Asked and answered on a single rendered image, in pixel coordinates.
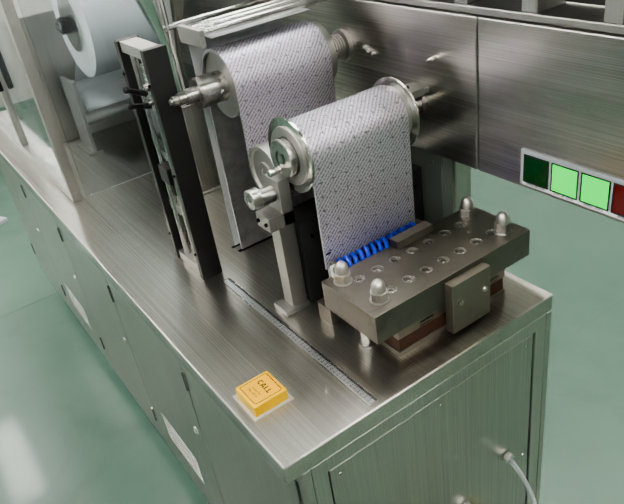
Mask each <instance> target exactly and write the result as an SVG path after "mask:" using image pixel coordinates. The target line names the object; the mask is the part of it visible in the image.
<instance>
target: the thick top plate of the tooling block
mask: <svg viewBox="0 0 624 504"><path fill-rule="evenodd" d="M474 207H475V206H474ZM475 213H476V217H475V218H474V219H471V220H463V219H460V218H459V216H458V215H459V211H457V212H455V213H453V214H451V215H449V216H447V217H445V218H443V219H441V220H439V221H437V222H436V223H434V224H433V232H431V233H429V234H427V235H425V236H423V237H422V238H420V239H418V240H416V241H414V242H412V243H410V244H408V245H406V246H404V247H403V248H401V249H399V250H397V249H396V248H394V247H392V246H389V247H387V248H385V249H383V250H382V251H380V252H378V253H376V254H374V255H372V256H370V257H368V258H366V259H364V260H362V261H360V262H358V263H357V264H355V265H353V266H351V267H349V270H350V274H351V277H352V278H353V282H352V283H351V284H350V285H348V286H345V287H338V286H336V285H335V284H334V282H333V280H334V278H332V277H330V278H328V279H326V280H324V281H322V288H323V295H324V301H325V307H327V308H328V309H329V310H331V311H332V312H333V313H335V314H336V315H338V316H339V317H340V318H342V319H343V320H344V321H346V322H347V323H349V324H350V325H351V326H353V327H354V328H355V329H357V330H358V331H360V332H361V333H362V334H364V335H365V336H366V337H368V338H369V339H371V340H372V341H373V342H375V343H376V344H377V345H378V344H380V343H382V342H383V341H385V340H387V339H388V338H390V337H392V336H393V335H395V334H397V333H398V332H400V331H402V330H404V329H405V328H407V327H409V326H410V325H412V324H414V323H415V322H417V321H419V320H420V319H422V318H424V317H425V316H427V315H429V314H430V313H432V312H434V311H435V310H437V309H439V308H440V307H442V306H444V305H445V304H446V303H445V283H446V282H448V281H450V280H451V279H453V278H455V277H457V276H458V275H460V274H462V273H463V272H465V271H467V270H469V269H470V268H472V267H474V266H476V265H477V264H479V263H481V262H485V263H487V264H489V265H490V278H491V277H492V276H494V275H496V274H498V273H499V272H501V271H503V270H504V269H506V268H508V267H509V266H511V265H513V264H514V263H516V262H518V261H519V260H521V259H523V258H524V257H526V256H528V255H529V242H530V229H527V228H525V227H523V226H520V225H518V224H515V223H513V222H511V221H510V222H511V229H512V233H511V234H510V235H507V236H499V235H496V234H494V233H493V229H494V221H496V215H494V214H492V213H489V212H487V211H485V210H482V209H480V208H477V207H475ZM376 278H380V279H382V280H383V281H384V282H385V285H386V288H387V291H388V296H389V297H390V301H389V303H388V304H386V305H383V306H374V305H372V304H371V303H370V301H369V299H370V289H371V283H372V281H373V280H374V279H376Z"/></svg>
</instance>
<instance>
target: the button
mask: <svg viewBox="0 0 624 504"><path fill-rule="evenodd" d="M236 393H237V397H238V398H239V399H240V400H241V402H242V403H243V404H244V405H245V406H246V407H247V408H248V409H249V410H250V411H251V412H252V413H253V414H254V415H255V417H258V416H260V415H262V414H263V413H265V412H267V411H268V410H270V409H272V408H273V407H275V406H277V405H278V404H280V403H282V402H283V401H285V400H287V399H288V398H289V397H288V393H287V389H286V388H285V387H284V386H283V385H282V384H281V383H280V382H278V381H277V380H276V379H275V378H274V377H273V376H272V375H271V374H270V373H269V372H268V371H265V372H263V373H262V374H260V375H258V376H256V377H254V378H253V379H251V380H249V381H247V382H246V383H244V384H242V385H240V386H239V387H237V388H236Z"/></svg>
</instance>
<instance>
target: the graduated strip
mask: <svg viewBox="0 0 624 504"><path fill-rule="evenodd" d="M222 282H223V283H224V284H225V285H226V286H228V287H229V288H230V289H231V290H232V291H234V292H235V293H236V294H237V295H238V296H239V297H241V298H242V299H243V300H244V301H245V302H247V303H248V304H249V305H250V306H251V307H252V308H254V309H255V310H256V311H257V312H258V313H260V314H261V315H262V316H263V317H264V318H265V319H267V320H268V321H269V322H270V323H271V324H273V325H274V326H275V327H276V328H277V329H279V330H280V331H281V332H282V333H283V334H284V335H286V336H287V337H288V338H289V339H290V340H292V341H293V342H294V343H295V344H296V345H297V346H299V347H300V348H301V349H302V350H303V351H305V352H306V353H307V354H308V355H309V356H311V357H312V358H313V359H314V360H315V361H316V362H318V363H319V364H320V365H321V366H322V367H324V368H325V369H326V370H327V371H328V372H329V373H331V374H332V375H333V376H334V377H335V378H337V379H338V380H339V381H340V382H341V383H342V384H344V385H345V386H346V387H347V388H348V389H350V390H351V391H352V392H353V393H354V394H356V395H357V396H358V397H359V398H360V399H361V400H363V401H364V402H365V403H366V404H367V405H369V406H371V405H372V404H374V403H375V402H377V401H378V400H379V399H377V398H376V397H375V396H374V395H373V394H371V393H370V392H369V391H368V390H367V389H365V388H364V387H363V386H362V385H360V384H359V383H358V382H357V381H356V380H354V379H353V378H352V377H351V376H349V375H348V374H347V373H346V372H345V371H343V370H342V369H341V368H340V367H338V366H337V365H336V364H335V363H334V362H332V361H331V360H330V359H329V358H327V357H326V356H325V355H324V354H323V353H321V352H320V351H319V350H318V349H316V348H315V347H314V346H313V345H312V344H310V343H309V342H308V341H307V340H305V339H304V338H303V337H302V336H301V335H299V334H298V333H297V332H296V331H294V330H293V329H292V328H291V327H290V326H288V325H287V324H286V323H285V322H284V321H282V320H281V319H280V318H279V317H277V316H276V315H275V314H274V313H273V312H271V311H270V310H269V309H268V308H266V307H265V306H264V305H263V304H262V303H260V302H259V301H258V300H257V299H255V298H254V297H253V296H252V295H251V294H249V293H248V292H247V291H246V290H244V289H243V288H242V287H241V286H240V285H238V284H237V283H236V282H235V281H233V280H232V279H231V278H228V279H225V280H223V281H222Z"/></svg>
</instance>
